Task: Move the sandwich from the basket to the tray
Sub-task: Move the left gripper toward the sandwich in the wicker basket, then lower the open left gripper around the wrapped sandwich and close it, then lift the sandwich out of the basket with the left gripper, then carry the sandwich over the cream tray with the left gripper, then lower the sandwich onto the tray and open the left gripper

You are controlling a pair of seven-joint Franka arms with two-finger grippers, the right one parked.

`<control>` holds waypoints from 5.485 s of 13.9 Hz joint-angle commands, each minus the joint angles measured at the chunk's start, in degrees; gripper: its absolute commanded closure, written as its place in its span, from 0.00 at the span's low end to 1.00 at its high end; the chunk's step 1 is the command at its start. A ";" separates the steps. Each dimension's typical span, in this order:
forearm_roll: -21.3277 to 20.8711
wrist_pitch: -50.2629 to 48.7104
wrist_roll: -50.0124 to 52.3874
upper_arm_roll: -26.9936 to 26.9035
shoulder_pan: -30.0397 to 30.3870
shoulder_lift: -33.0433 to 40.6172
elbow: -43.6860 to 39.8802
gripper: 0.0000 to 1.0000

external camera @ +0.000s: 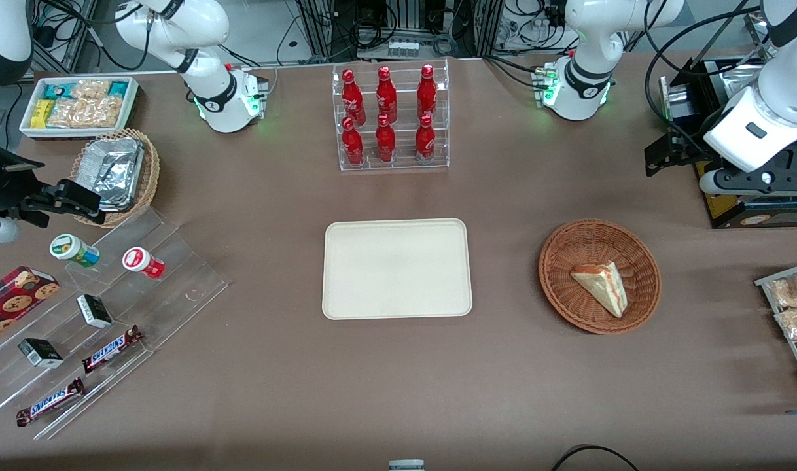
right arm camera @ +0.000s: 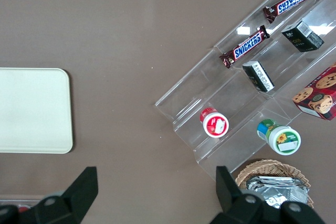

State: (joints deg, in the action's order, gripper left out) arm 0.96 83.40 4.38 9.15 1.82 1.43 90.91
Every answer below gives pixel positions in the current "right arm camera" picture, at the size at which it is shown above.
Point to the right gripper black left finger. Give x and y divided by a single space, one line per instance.
76 195

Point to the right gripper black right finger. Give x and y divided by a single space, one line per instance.
231 197

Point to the wicker basket with foil packs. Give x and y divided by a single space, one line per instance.
262 167

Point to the cream rectangular plastic tray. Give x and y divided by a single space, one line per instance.
34 111

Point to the silver foil wrapped pack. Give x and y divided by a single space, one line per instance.
283 190

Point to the red soda bottle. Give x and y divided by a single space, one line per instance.
22 209

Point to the red white lidded jar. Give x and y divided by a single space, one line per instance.
215 125

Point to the green white lidded jar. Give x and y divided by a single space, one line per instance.
283 138

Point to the clear acrylic stepped display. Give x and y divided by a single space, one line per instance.
199 85

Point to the small black carton box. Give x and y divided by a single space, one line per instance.
258 75
302 36

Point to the red chocolate chip cookie box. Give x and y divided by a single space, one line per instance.
320 93

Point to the brown Snickers chocolate bar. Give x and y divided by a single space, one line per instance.
292 0
246 47

